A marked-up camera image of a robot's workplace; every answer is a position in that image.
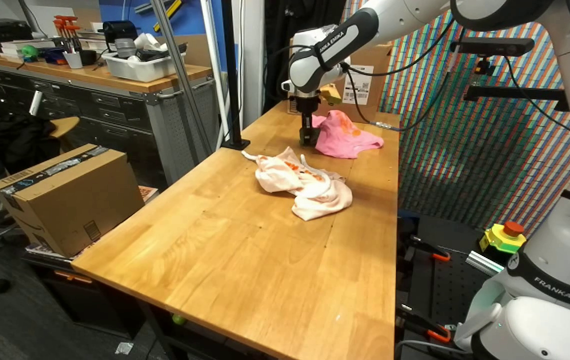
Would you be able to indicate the yellow emergency stop button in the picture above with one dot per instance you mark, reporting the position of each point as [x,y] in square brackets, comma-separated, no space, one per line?
[500,239]

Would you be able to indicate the wooden wrist camera mount block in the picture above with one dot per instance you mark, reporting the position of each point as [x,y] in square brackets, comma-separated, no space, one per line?
[330,95]

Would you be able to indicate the slanted silver metal pole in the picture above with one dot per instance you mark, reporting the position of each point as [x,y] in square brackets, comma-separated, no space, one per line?
[179,72]

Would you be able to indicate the black stereo camera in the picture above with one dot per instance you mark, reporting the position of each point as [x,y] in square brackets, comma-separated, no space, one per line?
[491,47]

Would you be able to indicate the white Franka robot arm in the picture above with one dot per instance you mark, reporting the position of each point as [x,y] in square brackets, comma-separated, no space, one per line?
[565,132]

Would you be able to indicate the wooden workbench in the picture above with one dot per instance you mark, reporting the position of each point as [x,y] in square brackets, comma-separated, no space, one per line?
[44,70]

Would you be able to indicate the peach t-shirt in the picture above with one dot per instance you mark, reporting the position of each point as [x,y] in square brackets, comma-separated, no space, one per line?
[310,191]

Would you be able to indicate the white plastic bin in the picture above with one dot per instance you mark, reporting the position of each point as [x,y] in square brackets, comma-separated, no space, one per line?
[138,69]

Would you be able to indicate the small green object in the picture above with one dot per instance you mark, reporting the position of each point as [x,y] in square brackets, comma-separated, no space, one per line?
[28,53]

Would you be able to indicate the small black device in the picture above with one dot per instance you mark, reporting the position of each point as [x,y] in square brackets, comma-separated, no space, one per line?
[121,33]

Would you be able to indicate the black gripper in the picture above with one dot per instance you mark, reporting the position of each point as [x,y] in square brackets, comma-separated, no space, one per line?
[309,112]

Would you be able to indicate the cardboard box with white label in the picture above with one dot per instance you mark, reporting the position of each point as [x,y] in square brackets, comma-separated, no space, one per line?
[376,93]

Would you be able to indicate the cardboard box with black tape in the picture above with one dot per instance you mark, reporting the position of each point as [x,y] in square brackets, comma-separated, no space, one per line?
[71,201]

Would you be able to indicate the black cloth bundle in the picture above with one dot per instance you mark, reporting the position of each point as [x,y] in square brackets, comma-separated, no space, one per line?
[20,143]

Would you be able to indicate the pink t-shirt with orange print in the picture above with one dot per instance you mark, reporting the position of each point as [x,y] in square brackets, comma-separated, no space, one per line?
[346,140]

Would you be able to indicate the black cart with orange clamps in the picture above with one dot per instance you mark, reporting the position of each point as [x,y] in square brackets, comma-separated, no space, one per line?
[444,287]

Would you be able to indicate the small orange object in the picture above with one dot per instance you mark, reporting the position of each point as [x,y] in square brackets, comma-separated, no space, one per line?
[65,27]

